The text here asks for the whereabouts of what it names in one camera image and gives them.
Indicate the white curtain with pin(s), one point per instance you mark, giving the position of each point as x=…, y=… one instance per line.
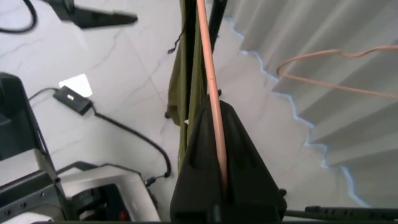
x=342, y=133

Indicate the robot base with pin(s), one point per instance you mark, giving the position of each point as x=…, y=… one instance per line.
x=109, y=177

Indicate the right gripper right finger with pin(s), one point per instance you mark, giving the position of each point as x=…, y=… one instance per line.
x=252, y=186

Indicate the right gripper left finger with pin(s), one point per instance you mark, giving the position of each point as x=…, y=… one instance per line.
x=196, y=180

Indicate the green t-shirt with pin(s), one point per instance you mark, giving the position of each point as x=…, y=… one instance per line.
x=177, y=87

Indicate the pink clothes hanger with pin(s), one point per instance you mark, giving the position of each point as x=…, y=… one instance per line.
x=342, y=86
x=207, y=46

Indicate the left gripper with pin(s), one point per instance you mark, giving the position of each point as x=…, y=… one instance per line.
x=59, y=6

